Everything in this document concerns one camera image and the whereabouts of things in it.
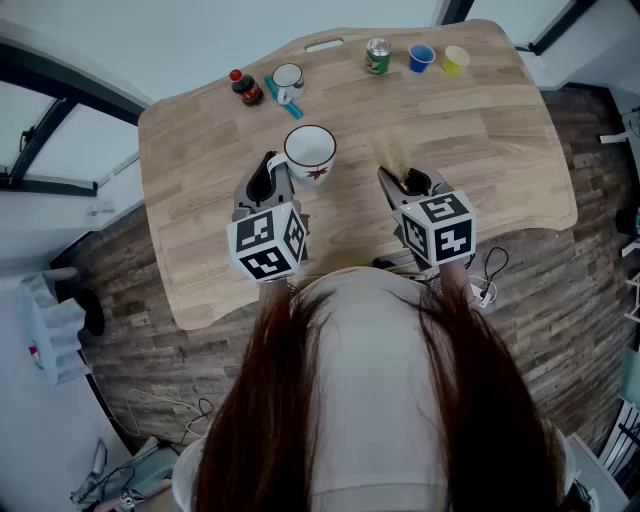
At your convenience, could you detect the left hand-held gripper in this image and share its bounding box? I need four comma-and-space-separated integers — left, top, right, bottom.
226, 151, 311, 285

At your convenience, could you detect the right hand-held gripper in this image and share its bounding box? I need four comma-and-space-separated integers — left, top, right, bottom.
377, 161, 477, 274

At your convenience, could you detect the beige loofah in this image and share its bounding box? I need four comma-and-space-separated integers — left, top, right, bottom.
372, 132, 414, 181

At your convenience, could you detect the small white enamel mug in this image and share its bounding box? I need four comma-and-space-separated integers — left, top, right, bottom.
271, 62, 305, 105

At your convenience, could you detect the blue paper cup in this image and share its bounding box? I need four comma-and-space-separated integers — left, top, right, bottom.
408, 43, 437, 74

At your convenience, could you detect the yellow paper cup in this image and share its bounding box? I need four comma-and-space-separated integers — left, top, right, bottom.
441, 45, 471, 75

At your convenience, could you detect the person's left forearm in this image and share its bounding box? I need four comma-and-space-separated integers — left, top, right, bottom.
259, 279, 294, 314

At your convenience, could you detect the person's right forearm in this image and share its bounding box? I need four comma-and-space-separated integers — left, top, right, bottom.
439, 262, 474, 301

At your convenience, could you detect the teal plastic tool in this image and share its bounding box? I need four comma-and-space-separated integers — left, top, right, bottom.
263, 75, 305, 121

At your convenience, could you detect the dark cola bottle red cap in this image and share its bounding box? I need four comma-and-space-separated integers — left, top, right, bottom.
229, 69, 265, 108

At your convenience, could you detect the green soda can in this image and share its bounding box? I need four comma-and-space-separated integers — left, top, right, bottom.
364, 37, 393, 76

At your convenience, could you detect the person in white top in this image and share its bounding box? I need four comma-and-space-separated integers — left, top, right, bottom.
172, 266, 576, 512

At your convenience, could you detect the black round object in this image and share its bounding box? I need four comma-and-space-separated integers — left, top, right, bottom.
74, 287, 106, 337

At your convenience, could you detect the white metal rack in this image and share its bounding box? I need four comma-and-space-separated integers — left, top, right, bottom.
599, 107, 640, 326

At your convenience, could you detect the white plastic rack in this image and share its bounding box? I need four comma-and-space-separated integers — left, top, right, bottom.
17, 272, 94, 386

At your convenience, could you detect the black window frame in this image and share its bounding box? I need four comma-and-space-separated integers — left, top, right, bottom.
433, 0, 599, 57
0, 42, 154, 197

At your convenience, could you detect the black floor cable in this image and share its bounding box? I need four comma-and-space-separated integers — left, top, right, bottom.
179, 398, 216, 446

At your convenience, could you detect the black wire rack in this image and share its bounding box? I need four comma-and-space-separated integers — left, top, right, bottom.
597, 397, 640, 501

